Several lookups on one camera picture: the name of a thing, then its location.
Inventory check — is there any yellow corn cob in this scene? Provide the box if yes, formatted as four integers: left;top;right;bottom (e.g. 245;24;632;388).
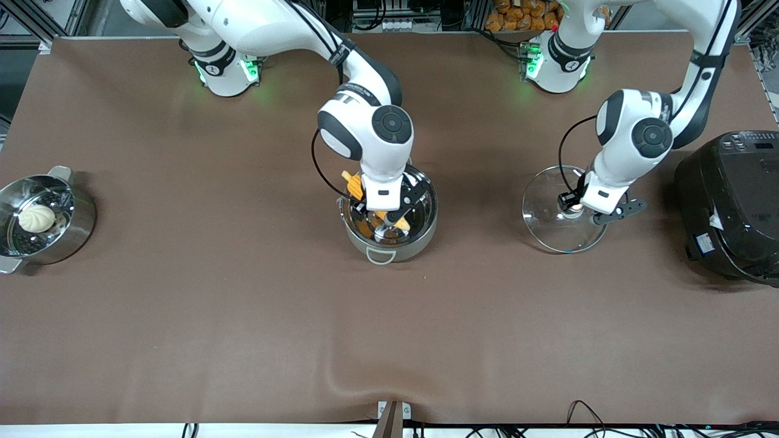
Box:
341;170;412;232

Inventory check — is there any glass pot lid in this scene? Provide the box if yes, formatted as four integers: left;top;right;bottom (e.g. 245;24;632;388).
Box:
522;165;609;254

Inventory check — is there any grey steel cooking pot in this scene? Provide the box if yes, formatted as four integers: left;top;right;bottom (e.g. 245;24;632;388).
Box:
337;163;439;265

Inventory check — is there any shiny steel steamer pot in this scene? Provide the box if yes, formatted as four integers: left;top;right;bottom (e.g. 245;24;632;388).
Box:
0;165;97;274

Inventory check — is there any black electric rice cooker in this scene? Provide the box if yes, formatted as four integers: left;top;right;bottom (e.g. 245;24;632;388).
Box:
674;130;779;287

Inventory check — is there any white power strip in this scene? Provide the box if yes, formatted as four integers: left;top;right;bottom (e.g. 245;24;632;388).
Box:
353;18;428;32

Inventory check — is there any brown table cloth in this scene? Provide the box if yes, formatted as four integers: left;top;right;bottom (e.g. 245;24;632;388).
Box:
0;33;779;426

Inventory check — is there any crate of orange toy food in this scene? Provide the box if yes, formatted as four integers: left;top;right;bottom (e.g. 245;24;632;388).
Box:
485;0;565;33

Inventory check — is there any metal table edge clamp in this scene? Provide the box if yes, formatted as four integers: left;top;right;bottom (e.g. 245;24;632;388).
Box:
376;400;413;438

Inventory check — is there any white steamed bun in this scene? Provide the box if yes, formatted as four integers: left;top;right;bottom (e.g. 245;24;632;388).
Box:
18;204;57;234

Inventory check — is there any black looped floor cable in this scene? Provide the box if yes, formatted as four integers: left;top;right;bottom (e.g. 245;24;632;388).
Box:
566;400;610;429

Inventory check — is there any aluminium frame rail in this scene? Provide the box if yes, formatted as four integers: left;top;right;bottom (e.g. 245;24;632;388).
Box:
732;0;779;44
0;0;92;50

